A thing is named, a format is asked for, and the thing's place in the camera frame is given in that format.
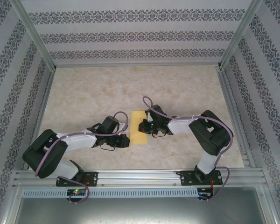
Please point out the grey metal sheet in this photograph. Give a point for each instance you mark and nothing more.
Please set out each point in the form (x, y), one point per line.
(140, 210)

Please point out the aluminium side rail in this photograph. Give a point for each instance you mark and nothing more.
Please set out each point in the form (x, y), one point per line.
(40, 116)
(235, 116)

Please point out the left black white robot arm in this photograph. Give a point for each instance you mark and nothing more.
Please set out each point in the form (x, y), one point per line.
(44, 154)

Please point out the yellow cloth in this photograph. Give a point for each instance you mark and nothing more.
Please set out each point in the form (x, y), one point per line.
(135, 121)

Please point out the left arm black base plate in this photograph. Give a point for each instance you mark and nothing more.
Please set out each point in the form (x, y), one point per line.
(92, 178)

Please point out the long aluminium mounting rail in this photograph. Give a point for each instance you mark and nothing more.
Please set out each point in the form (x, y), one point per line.
(137, 178)

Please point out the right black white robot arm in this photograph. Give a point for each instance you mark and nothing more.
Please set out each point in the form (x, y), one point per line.
(210, 135)

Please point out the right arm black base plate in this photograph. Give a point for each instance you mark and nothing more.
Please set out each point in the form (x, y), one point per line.
(186, 178)

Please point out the aluminium frame post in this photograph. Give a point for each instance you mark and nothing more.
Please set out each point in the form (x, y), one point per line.
(35, 35)
(240, 35)

